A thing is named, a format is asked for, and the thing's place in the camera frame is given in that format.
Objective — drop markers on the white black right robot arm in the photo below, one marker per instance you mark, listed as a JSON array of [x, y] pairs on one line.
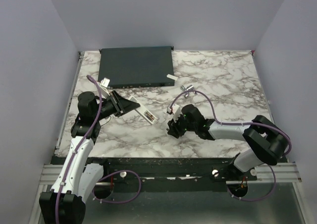
[[266, 142]]

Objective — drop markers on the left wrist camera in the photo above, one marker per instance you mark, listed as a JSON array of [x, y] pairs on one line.
[[103, 87]]

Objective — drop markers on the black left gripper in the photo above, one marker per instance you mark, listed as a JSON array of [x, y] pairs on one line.
[[122, 105]]

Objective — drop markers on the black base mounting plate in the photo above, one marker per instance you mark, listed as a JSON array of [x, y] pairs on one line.
[[168, 175]]

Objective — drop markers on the aluminium table edge rail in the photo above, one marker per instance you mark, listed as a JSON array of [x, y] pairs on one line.
[[68, 104]]

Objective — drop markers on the dark network switch box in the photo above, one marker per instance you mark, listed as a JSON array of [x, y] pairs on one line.
[[137, 67]]

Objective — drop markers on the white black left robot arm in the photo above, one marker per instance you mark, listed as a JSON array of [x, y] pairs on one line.
[[65, 203]]

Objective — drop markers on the white battery cover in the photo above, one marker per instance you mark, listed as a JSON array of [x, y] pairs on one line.
[[172, 77]]

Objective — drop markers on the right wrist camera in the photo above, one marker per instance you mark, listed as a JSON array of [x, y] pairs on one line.
[[175, 110]]

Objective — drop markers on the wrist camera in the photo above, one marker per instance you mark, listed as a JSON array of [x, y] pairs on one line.
[[175, 110], [103, 87]]

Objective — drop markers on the white remote control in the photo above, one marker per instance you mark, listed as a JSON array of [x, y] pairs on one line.
[[142, 110]]

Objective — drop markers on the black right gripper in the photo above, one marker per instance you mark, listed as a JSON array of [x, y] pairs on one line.
[[174, 130]]

